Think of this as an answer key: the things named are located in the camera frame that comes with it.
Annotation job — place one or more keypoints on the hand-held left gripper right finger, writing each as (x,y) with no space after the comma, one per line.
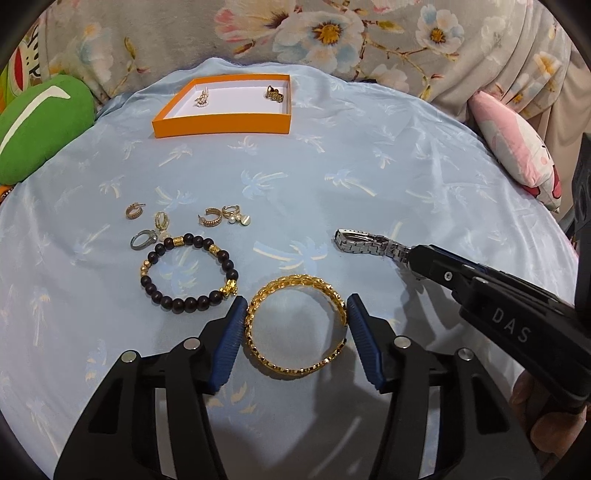
(365,344)

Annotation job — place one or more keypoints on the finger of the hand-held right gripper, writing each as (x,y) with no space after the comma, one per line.
(438,275)
(438,254)

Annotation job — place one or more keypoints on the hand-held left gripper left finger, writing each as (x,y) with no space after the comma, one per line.
(230,344)

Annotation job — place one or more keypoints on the silver metal wristwatch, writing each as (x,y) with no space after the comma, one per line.
(364,243)

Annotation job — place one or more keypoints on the orange shallow box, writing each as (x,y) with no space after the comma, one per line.
(221,123)

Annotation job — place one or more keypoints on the person's right hand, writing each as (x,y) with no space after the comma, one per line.
(538,415)

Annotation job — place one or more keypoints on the gold hoop earring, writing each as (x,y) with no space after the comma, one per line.
(211,218)
(133,212)

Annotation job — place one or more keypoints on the gold pearl cluster earring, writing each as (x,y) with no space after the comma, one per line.
(235,216)

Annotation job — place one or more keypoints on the blue palm print cloth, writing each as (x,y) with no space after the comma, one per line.
(323,184)

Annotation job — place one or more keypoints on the pink cartoon pillow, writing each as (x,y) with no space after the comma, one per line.
(517,138)

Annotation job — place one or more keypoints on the gold pearl drop earring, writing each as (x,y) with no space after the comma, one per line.
(160,220)

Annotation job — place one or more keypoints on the dark gold filigree earring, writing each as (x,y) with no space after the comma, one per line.
(274,93)

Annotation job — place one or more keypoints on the white pearl earring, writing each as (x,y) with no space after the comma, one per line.
(202,98)

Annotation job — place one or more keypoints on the grey floral bedsheet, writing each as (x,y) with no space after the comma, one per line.
(323,27)

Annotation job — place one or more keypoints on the green pillow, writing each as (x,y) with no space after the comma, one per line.
(41,124)

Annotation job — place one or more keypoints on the colourful striped cushion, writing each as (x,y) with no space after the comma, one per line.
(23,60)

